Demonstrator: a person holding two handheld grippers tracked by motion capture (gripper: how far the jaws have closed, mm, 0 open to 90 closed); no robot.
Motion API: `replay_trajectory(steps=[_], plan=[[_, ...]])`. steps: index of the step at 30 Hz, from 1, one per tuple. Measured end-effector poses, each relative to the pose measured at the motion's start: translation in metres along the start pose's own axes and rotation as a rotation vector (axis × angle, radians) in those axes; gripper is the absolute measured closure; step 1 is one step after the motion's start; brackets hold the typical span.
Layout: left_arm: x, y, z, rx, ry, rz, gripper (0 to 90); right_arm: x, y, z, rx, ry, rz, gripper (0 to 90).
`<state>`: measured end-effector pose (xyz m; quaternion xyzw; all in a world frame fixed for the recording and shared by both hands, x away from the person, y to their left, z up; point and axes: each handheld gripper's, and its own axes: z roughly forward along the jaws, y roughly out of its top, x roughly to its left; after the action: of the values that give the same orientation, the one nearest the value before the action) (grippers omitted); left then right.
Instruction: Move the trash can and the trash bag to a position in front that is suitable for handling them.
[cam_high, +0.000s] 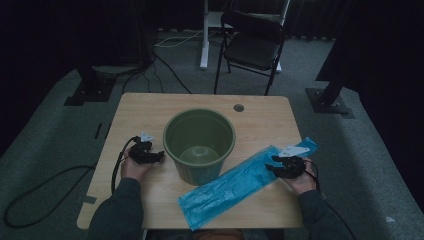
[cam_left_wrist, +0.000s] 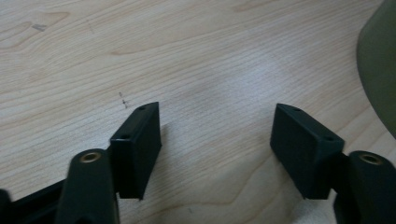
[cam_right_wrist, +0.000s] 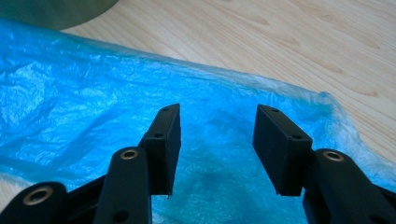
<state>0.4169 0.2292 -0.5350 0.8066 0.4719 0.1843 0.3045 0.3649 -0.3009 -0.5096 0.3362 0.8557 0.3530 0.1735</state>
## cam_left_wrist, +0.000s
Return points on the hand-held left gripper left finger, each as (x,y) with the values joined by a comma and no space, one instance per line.
(137,149)

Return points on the green plastic trash bin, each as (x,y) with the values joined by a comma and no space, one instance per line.
(379,62)

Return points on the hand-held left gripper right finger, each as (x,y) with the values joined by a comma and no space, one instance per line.
(303,152)

